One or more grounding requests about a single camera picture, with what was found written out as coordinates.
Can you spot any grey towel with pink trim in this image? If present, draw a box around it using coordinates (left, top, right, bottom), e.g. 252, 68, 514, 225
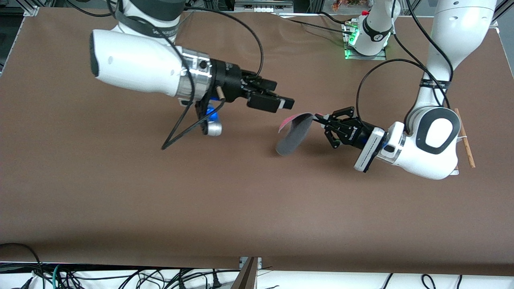
275, 112, 318, 157

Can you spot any white rack with wooden rods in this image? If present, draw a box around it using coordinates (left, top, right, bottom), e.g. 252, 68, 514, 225
450, 108, 476, 176

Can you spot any white power strip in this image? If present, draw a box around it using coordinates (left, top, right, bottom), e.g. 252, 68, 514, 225
235, 0, 294, 13

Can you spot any large table cover sheet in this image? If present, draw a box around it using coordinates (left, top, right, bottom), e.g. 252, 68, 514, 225
0, 8, 514, 277

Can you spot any colourful packet behind table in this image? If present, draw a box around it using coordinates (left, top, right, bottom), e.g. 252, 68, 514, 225
331, 0, 363, 11

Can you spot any aluminium table support beam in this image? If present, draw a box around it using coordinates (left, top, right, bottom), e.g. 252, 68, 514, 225
231, 257, 262, 289

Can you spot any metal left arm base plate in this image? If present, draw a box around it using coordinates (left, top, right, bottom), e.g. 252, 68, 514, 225
343, 22, 387, 61

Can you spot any black cable across table edge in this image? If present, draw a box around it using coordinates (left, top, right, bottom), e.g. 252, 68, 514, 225
277, 13, 356, 33

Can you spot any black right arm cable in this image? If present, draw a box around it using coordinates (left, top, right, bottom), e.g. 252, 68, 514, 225
64, 0, 264, 151

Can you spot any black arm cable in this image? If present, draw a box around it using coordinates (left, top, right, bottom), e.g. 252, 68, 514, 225
64, 0, 264, 151
355, 0, 455, 134

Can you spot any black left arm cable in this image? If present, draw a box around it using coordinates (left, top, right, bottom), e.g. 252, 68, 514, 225
355, 0, 455, 134

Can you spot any black looped floor cable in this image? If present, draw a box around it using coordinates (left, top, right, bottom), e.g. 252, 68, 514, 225
0, 242, 45, 289

